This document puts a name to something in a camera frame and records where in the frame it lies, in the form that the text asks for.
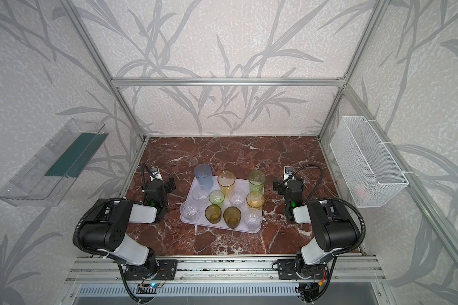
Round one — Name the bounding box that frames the white wire basket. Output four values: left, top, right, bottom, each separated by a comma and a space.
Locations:
330, 116, 408, 208

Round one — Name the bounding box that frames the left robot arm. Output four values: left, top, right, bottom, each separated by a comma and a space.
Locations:
73, 177, 176, 273

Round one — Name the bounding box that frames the lavender plastic tray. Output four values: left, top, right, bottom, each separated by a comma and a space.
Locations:
180, 177, 263, 234

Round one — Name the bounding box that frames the small yellow cup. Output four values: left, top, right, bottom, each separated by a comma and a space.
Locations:
246, 191, 265, 210

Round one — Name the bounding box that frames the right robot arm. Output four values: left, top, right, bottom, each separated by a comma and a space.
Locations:
273, 165, 366, 280

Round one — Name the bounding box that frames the tall blue frosted cup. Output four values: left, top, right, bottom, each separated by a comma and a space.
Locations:
194, 164, 213, 189

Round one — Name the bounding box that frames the tall green plastic cup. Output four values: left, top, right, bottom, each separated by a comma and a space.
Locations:
248, 169, 266, 193

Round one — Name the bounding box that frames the small green cup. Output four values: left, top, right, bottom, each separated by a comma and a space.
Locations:
209, 190, 225, 206

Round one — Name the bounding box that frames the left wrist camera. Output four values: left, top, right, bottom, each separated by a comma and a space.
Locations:
149, 166, 162, 181

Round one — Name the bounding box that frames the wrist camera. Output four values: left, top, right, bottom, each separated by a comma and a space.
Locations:
283, 166, 295, 180
149, 166, 162, 181

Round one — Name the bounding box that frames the tall yellow plastic cup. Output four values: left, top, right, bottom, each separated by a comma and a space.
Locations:
218, 171, 236, 197

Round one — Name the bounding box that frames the small clear faceted glass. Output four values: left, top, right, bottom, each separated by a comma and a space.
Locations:
244, 208, 263, 232

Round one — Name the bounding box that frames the clear plastic wall bin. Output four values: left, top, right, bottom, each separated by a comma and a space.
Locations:
0, 119, 109, 207

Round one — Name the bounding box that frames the clear faceted cup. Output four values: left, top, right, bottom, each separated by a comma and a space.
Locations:
192, 185, 210, 202

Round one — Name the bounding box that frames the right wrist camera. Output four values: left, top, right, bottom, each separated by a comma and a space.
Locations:
283, 166, 295, 180

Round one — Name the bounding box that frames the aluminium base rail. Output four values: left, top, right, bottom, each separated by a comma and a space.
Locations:
65, 254, 386, 284

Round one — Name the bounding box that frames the brown textured cup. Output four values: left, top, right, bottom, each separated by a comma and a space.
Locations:
204, 205, 222, 224
223, 207, 242, 229

